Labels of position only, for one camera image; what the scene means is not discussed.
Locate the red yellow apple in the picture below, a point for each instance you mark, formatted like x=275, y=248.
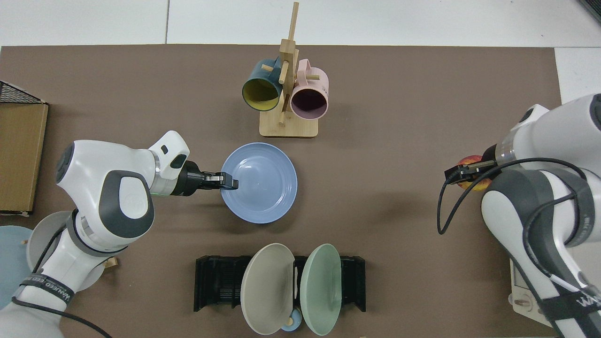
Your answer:
x=476, y=184

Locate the black dish rack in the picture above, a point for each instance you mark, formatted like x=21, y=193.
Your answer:
x=216, y=284

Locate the beige plate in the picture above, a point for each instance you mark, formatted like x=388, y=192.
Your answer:
x=265, y=291

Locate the pale green plate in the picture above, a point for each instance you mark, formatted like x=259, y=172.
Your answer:
x=319, y=291

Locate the grey white plate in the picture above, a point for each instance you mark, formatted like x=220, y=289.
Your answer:
x=44, y=239

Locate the light blue plate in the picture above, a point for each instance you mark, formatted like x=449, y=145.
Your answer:
x=11, y=267

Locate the wooden cup stand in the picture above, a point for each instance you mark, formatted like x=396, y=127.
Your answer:
x=288, y=126

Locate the brown table cloth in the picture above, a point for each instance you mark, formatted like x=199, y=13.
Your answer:
x=375, y=188

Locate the dark teal cup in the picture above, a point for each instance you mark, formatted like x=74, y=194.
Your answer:
x=259, y=96

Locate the pink cup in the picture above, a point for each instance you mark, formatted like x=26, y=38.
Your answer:
x=308, y=103

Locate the pale toaster oven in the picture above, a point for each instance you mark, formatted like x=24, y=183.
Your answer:
x=519, y=281

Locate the small blue round thing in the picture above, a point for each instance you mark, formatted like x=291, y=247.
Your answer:
x=292, y=325

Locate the dark object at room edge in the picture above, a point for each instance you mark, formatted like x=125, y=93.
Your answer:
x=592, y=8

